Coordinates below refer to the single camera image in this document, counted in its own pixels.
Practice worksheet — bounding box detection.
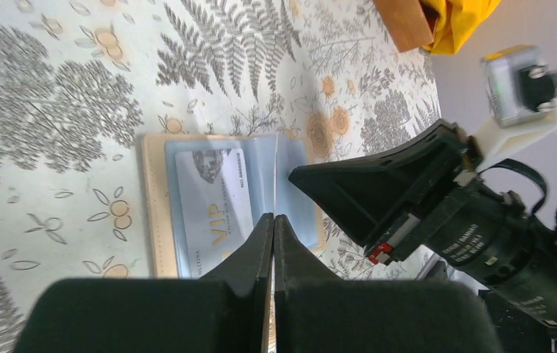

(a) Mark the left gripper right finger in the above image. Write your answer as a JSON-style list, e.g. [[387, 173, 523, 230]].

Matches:
[[274, 215, 501, 352]]

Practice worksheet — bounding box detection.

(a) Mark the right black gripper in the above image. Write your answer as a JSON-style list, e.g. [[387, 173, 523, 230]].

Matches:
[[288, 120, 557, 329]]

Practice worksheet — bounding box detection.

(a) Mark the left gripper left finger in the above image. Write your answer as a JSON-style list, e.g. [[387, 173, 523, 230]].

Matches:
[[15, 213, 274, 352]]

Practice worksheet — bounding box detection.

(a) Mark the brown wooden tray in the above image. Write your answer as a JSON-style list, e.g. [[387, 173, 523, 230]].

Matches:
[[373, 0, 438, 53]]

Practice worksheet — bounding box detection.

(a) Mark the yellow cloth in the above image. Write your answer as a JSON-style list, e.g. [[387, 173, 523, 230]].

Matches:
[[420, 0, 501, 55]]

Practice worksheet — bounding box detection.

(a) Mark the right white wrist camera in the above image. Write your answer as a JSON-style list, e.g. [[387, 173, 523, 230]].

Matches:
[[473, 44, 557, 172]]

